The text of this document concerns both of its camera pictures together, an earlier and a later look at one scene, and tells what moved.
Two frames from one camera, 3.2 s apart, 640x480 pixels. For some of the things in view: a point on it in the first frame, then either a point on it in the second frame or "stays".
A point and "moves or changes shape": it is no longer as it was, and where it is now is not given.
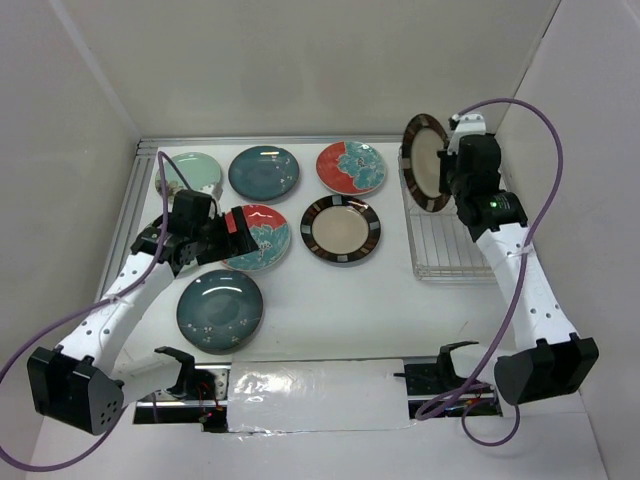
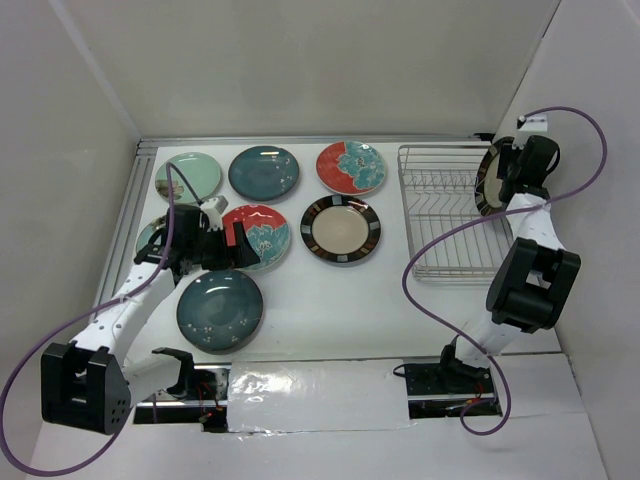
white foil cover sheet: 300,396 stays
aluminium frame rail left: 131,210 stays
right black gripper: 447,170 → 507,168
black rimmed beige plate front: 423,137 moves or changes shape
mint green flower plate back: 197,169 stays
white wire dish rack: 444,248 stays
